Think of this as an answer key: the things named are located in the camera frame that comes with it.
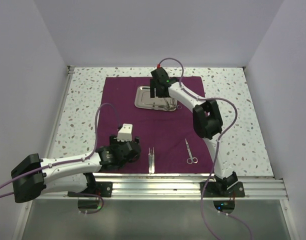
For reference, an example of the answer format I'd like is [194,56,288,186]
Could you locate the steel scalpel handle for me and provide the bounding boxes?
[148,147,152,174]
[151,147,155,174]

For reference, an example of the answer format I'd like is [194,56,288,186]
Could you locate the purple cloth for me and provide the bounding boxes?
[97,77,213,174]

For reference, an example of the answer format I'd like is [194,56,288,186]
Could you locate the steel ring-handled scissors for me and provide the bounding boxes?
[184,138,198,165]

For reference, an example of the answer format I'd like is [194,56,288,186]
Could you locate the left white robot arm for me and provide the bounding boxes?
[11,135,141,203]

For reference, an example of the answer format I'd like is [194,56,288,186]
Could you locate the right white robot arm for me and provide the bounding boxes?
[150,65,238,197]

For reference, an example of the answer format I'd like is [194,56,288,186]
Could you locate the steel instrument tray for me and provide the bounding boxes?
[134,85,173,111]

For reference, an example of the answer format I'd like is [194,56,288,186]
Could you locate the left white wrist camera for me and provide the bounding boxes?
[117,123,133,142]

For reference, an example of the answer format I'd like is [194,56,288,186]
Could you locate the aluminium front rail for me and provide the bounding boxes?
[24,176,289,200]

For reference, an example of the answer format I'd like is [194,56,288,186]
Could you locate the aluminium rail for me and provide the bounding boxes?
[24,176,289,200]
[42,65,76,158]

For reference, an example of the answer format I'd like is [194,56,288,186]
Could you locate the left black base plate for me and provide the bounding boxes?
[67,181,113,198]

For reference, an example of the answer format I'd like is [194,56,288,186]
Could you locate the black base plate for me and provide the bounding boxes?
[202,181,246,198]
[67,181,113,198]

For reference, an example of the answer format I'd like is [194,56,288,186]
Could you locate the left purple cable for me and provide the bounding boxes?
[0,103,120,215]

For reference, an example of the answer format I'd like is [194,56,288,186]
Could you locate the aluminium left side rail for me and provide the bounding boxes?
[42,65,76,158]

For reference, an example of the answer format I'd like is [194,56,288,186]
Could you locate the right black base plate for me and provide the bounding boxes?
[202,181,246,198]

